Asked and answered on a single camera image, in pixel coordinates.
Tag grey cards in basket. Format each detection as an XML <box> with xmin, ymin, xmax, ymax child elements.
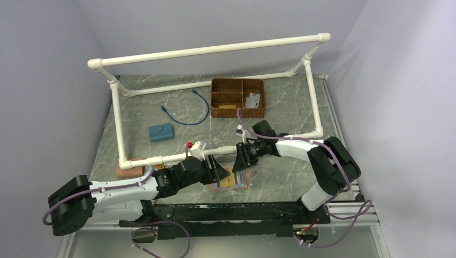
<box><xmin>244</xmin><ymin>92</ymin><xmax>261</xmax><ymax>109</ymax></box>

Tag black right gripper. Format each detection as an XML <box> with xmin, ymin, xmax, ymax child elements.
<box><xmin>232</xmin><ymin>140</ymin><xmax>266</xmax><ymax>173</ymax></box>

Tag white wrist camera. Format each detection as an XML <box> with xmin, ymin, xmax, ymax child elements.
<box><xmin>236</xmin><ymin>124</ymin><xmax>248</xmax><ymax>143</ymax></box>
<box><xmin>186</xmin><ymin>141</ymin><xmax>206</xmax><ymax>160</ymax></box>

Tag orange credit card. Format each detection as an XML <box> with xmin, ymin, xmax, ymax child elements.
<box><xmin>218</xmin><ymin>105</ymin><xmax>237</xmax><ymax>109</ymax></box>
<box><xmin>216</xmin><ymin>173</ymin><xmax>245</xmax><ymax>188</ymax></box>

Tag aluminium extrusion rail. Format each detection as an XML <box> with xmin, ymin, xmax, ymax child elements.
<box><xmin>58</xmin><ymin>195</ymin><xmax>390</xmax><ymax>257</ymax></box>

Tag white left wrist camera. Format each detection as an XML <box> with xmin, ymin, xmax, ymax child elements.
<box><xmin>186</xmin><ymin>141</ymin><xmax>206</xmax><ymax>160</ymax></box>

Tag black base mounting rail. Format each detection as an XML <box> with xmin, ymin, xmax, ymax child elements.
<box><xmin>119</xmin><ymin>202</ymin><xmax>330</xmax><ymax>240</ymax></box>

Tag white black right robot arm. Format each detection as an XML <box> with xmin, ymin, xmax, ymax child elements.
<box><xmin>232</xmin><ymin>120</ymin><xmax>361</xmax><ymax>223</ymax></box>

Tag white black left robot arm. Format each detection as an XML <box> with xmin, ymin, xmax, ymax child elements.
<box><xmin>42</xmin><ymin>155</ymin><xmax>230</xmax><ymax>236</ymax></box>

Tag blue leather card holder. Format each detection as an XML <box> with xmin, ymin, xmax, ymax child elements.
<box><xmin>148</xmin><ymin>123</ymin><xmax>174</xmax><ymax>142</ymax></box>

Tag brown wicker divided basket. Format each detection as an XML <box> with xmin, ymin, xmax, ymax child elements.
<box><xmin>210</xmin><ymin>78</ymin><xmax>267</xmax><ymax>118</ymax></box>

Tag white PVC pipe frame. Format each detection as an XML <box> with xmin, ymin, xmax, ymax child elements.
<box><xmin>87</xmin><ymin>33</ymin><xmax>331</xmax><ymax>170</ymax></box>

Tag blue ethernet cable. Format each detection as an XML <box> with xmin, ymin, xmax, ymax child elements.
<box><xmin>160</xmin><ymin>89</ymin><xmax>210</xmax><ymax>126</ymax></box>

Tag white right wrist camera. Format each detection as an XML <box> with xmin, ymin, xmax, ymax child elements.
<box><xmin>236</xmin><ymin>124</ymin><xmax>248</xmax><ymax>143</ymax></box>

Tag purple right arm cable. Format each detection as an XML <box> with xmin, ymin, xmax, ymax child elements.
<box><xmin>236</xmin><ymin>108</ymin><xmax>374</xmax><ymax>249</ymax></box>

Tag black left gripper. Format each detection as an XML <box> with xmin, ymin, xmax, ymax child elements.
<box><xmin>179</xmin><ymin>153</ymin><xmax>230</xmax><ymax>189</ymax></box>

